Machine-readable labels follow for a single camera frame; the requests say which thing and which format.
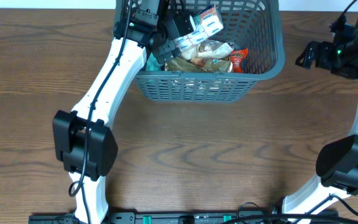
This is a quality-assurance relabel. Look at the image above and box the colourful tissue multipack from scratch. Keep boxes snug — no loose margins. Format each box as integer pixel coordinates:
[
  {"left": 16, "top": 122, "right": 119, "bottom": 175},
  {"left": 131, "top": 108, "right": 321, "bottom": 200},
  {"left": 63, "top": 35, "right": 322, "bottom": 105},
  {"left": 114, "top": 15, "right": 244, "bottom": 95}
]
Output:
[{"left": 173, "top": 4, "right": 224, "bottom": 52}]

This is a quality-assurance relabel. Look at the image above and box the beige snack pouch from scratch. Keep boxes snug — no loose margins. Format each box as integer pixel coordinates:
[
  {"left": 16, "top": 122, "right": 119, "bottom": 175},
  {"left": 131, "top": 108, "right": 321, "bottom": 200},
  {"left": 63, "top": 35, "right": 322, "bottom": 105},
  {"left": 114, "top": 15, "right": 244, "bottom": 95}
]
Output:
[{"left": 180, "top": 39, "right": 234, "bottom": 60}]

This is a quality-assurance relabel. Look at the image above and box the white green tissue packet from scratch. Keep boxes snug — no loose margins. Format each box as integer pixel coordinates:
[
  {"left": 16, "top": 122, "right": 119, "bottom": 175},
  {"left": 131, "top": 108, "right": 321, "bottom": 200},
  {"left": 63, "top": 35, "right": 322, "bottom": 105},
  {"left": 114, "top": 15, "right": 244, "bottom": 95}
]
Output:
[{"left": 145, "top": 54, "right": 165, "bottom": 72}]

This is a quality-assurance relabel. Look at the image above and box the gold foil bag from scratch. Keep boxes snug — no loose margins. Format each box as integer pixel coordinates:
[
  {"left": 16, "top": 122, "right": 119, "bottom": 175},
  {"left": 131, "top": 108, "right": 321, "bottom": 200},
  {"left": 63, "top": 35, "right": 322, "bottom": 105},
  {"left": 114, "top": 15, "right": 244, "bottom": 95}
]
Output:
[{"left": 164, "top": 57, "right": 234, "bottom": 73}]

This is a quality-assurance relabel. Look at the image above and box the red spaghetti packet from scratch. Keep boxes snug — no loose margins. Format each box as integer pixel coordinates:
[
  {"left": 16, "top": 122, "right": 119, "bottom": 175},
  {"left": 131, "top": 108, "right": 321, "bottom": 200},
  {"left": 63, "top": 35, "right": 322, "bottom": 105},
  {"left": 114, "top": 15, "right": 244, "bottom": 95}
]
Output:
[{"left": 229, "top": 49, "right": 248, "bottom": 73}]

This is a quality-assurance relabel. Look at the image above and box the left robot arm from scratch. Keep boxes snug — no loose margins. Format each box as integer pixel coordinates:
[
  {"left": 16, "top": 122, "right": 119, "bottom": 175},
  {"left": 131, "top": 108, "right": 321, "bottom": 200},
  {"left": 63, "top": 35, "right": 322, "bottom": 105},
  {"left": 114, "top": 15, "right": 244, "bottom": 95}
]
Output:
[{"left": 53, "top": 1, "right": 201, "bottom": 223}]

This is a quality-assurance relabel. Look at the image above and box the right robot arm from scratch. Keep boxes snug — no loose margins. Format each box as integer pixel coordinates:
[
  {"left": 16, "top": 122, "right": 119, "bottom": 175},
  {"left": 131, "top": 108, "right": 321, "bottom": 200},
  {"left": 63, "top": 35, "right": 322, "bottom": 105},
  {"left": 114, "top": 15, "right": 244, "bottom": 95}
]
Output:
[{"left": 276, "top": 12, "right": 358, "bottom": 223}]

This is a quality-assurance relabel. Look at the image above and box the grey plastic basket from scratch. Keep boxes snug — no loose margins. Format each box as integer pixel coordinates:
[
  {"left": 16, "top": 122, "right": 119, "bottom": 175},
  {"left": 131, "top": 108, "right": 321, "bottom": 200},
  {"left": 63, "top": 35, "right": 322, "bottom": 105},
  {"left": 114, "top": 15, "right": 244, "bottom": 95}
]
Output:
[{"left": 111, "top": 0, "right": 286, "bottom": 103}]

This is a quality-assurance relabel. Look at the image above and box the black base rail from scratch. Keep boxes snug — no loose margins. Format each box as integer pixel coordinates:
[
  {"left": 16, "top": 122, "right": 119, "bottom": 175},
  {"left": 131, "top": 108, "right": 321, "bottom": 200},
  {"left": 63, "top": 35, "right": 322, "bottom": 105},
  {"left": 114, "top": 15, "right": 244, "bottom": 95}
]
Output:
[{"left": 28, "top": 210, "right": 340, "bottom": 224}]

